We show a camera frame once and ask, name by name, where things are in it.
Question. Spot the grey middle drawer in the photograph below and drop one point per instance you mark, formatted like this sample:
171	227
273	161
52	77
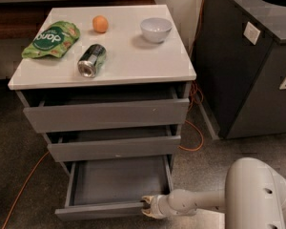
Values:
112	143

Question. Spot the green soda can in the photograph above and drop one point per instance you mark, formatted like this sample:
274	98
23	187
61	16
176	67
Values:
91	60

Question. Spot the grey top drawer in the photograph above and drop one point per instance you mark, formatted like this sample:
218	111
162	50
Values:
86	109

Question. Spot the green snack bag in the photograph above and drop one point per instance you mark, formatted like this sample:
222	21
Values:
54	41

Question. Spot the white bowl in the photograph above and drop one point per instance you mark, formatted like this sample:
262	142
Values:
155	29

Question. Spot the dark waste bin cabinet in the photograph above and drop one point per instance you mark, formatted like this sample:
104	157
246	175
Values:
240	81

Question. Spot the white label sticker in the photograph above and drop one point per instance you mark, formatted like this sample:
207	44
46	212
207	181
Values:
252	33

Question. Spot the grey drawer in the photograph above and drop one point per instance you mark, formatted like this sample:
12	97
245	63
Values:
114	188
86	109
112	143

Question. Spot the grey drawer cabinet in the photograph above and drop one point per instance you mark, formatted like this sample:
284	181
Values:
131	59

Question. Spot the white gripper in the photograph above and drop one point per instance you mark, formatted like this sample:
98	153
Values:
157	205

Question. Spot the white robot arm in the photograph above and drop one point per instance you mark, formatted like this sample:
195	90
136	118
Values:
254	197

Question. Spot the orange fruit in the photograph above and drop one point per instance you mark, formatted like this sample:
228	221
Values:
100	24

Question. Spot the grey bottom drawer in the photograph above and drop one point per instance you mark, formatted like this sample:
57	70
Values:
114	188

